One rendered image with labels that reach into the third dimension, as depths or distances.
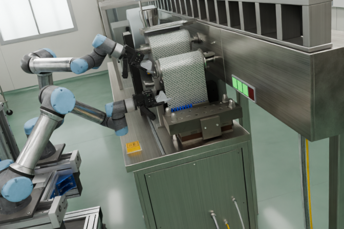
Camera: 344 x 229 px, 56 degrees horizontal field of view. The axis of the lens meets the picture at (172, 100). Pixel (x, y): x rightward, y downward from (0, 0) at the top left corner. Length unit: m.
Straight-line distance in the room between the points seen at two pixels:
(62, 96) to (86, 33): 5.79
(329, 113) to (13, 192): 1.27
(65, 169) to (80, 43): 5.34
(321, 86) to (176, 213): 1.08
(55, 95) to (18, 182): 0.39
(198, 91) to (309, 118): 0.85
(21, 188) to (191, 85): 0.98
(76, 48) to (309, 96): 6.54
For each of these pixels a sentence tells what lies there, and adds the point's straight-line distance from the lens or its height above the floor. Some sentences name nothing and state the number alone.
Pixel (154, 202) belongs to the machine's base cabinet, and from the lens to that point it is 1.78.
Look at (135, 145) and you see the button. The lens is 1.74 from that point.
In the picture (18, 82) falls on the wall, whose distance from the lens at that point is 7.66.
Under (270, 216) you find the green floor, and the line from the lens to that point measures 2.59.
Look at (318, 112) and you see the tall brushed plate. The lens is 1.13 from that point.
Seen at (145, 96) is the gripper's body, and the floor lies 1.15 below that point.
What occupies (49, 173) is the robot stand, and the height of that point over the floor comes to 0.73.
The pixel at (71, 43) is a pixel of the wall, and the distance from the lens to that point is 7.33.
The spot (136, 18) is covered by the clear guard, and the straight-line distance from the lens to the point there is 2.74.
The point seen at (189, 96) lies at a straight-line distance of 1.83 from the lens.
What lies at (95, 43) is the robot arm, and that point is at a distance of 1.74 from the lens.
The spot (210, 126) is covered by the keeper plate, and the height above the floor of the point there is 0.98.
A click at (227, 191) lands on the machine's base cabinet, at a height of 0.58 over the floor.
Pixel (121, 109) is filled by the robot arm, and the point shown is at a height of 1.11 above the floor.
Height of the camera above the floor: 1.71
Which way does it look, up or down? 20 degrees down
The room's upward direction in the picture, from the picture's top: 10 degrees counter-clockwise
